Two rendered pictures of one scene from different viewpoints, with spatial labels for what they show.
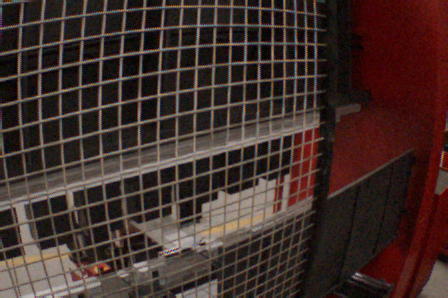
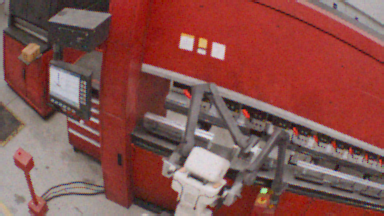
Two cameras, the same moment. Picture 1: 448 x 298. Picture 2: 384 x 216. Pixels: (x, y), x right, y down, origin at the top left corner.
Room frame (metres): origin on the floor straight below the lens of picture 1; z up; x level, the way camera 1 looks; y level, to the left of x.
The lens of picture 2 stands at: (3.28, 2.26, 3.27)
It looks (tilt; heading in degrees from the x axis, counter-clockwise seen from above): 36 degrees down; 239
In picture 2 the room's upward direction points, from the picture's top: 9 degrees clockwise
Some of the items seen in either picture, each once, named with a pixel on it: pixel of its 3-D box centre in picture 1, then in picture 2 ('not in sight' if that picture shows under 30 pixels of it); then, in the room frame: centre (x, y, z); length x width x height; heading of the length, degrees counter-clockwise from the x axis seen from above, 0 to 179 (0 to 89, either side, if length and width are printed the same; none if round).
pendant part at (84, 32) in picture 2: not in sight; (72, 66); (2.69, -0.47, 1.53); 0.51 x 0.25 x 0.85; 132
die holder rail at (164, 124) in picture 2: (287, 220); (177, 130); (1.86, -0.29, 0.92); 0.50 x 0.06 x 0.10; 133
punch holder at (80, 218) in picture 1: (97, 205); (303, 132); (1.22, 0.39, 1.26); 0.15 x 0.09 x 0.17; 133
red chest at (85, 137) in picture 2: (405, 242); (93, 110); (2.25, -1.22, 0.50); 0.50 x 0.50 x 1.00; 43
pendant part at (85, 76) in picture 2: not in sight; (70, 86); (2.72, -0.38, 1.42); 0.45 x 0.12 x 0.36; 132
